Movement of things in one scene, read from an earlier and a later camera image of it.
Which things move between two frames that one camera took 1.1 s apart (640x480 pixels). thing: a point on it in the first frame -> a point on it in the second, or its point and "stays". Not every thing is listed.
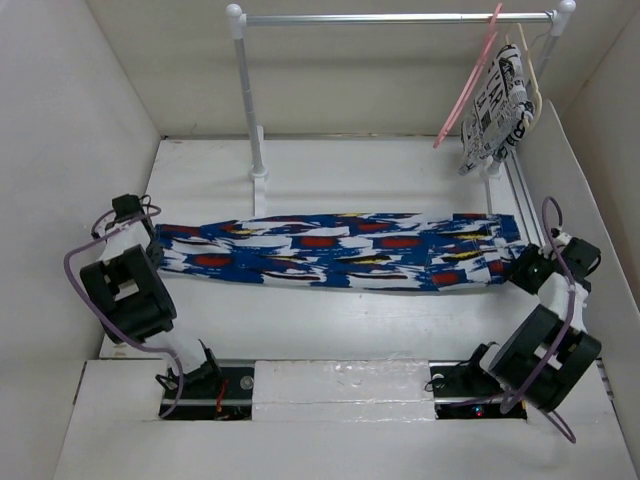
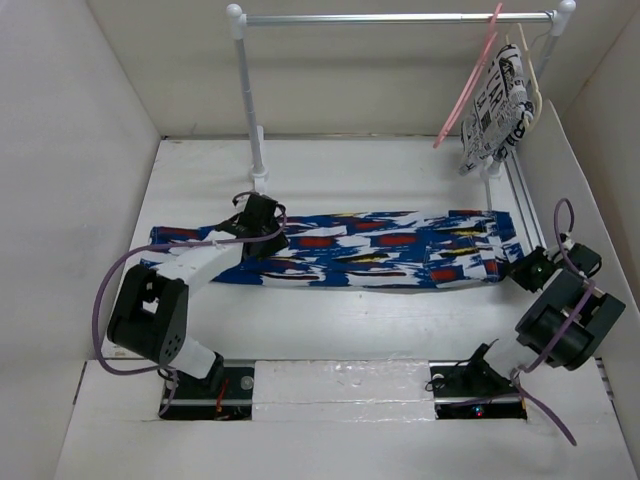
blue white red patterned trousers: (382, 251) stays
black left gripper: (156, 254) -> (275, 246)
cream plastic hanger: (533, 80) stays
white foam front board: (374, 390) stays
